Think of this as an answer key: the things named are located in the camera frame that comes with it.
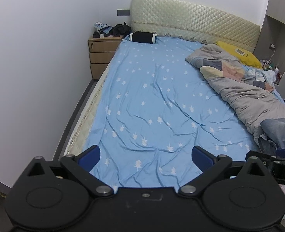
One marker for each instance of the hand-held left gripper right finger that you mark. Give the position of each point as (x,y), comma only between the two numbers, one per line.
(201,157)

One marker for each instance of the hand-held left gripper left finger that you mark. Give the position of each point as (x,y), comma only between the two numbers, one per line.
(91,155)

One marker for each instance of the blue denim jeans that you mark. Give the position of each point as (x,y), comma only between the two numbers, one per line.
(277,131)

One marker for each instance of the grey patchwork quilt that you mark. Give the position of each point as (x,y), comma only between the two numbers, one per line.
(248,96)

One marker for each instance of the light blue printed bed sheet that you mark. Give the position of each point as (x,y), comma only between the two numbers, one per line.
(157,101)

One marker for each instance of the crumpled white blue cloth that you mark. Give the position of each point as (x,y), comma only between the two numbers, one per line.
(265,75)

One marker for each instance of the group of small bottles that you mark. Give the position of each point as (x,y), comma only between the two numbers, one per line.
(275,70)

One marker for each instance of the wooden nightstand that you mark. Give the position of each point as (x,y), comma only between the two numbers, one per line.
(101,53)

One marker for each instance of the yellow pillow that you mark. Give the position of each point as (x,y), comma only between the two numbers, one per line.
(248,58)

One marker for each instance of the black bolster pillow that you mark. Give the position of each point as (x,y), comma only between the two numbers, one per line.
(142,37)

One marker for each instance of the black cloth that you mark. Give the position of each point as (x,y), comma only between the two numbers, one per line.
(120,29)

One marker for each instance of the cream quilted headboard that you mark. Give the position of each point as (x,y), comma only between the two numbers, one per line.
(195,19)

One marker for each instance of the grey wall plate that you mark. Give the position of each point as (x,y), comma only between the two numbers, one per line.
(123,12)

